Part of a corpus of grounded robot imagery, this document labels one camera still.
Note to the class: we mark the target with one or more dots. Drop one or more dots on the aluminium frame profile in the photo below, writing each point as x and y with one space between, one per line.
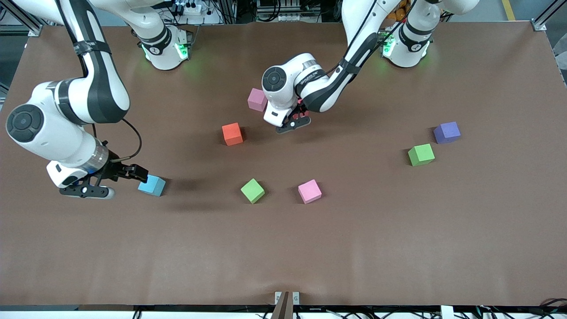
538 24
34 30

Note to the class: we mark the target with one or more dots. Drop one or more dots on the purple foam block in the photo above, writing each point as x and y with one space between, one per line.
447 132

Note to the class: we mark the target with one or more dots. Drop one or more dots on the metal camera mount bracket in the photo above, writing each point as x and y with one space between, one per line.
285 305

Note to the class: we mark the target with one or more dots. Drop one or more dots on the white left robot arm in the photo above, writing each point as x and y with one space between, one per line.
330 86

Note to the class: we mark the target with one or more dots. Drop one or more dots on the dusty mauve foam block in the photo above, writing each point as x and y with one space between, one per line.
256 99

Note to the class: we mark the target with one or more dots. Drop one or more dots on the white power strip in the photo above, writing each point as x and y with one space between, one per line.
192 9

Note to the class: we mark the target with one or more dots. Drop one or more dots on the orange foam block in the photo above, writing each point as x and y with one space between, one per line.
232 134

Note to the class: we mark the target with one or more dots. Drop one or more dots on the metal rack equipment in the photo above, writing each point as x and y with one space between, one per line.
283 13

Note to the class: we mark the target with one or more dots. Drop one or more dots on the blue foam block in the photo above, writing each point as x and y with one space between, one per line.
151 185

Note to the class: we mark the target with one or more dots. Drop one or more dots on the large brown table mat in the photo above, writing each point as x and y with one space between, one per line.
283 248

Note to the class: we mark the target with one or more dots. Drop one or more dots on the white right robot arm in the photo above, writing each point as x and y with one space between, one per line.
106 88

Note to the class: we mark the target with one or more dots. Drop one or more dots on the green foam block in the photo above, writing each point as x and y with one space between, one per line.
253 191
421 154

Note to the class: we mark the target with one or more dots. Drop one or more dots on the light pink foam block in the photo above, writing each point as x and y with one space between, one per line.
309 191

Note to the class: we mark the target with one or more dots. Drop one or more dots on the bag of orange fruit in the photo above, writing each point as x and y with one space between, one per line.
398 13

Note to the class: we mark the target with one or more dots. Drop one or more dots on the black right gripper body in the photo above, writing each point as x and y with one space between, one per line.
113 168

